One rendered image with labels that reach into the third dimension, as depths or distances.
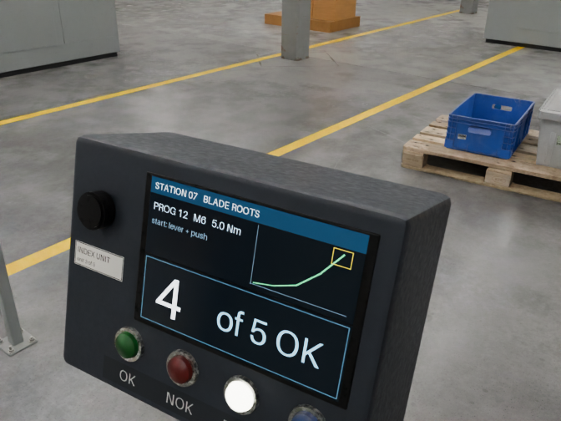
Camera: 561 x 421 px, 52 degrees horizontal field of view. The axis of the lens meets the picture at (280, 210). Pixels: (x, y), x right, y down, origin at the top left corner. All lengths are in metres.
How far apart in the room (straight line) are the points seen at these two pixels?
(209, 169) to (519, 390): 1.88
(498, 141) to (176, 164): 3.33
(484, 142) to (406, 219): 3.36
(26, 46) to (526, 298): 5.21
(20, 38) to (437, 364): 5.22
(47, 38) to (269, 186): 6.19
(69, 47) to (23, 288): 4.31
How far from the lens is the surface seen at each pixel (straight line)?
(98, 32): 6.84
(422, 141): 3.87
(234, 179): 0.37
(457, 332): 2.35
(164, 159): 0.40
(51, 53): 6.56
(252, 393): 0.39
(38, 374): 2.21
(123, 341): 0.44
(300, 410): 0.38
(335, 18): 8.59
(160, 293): 0.42
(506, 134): 3.64
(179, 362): 0.42
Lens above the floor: 1.40
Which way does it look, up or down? 27 degrees down
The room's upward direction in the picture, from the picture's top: 1 degrees clockwise
